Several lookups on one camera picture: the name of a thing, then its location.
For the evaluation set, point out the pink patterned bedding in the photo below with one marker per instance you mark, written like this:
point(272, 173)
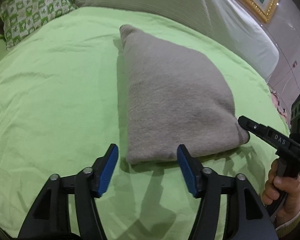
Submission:
point(275, 97)

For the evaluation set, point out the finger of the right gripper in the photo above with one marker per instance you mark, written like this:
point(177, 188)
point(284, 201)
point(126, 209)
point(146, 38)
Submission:
point(253, 127)

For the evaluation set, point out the green checkered pillow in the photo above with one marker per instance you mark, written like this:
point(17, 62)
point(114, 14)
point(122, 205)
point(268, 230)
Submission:
point(22, 17)

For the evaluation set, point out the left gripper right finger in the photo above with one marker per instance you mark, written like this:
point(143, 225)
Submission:
point(246, 216)

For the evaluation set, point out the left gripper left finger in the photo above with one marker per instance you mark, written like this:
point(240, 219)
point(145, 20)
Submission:
point(48, 217)

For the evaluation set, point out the wall socket with cable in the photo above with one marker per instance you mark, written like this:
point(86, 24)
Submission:
point(282, 75)

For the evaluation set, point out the beige knit sweater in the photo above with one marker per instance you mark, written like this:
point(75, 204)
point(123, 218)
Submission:
point(176, 95)

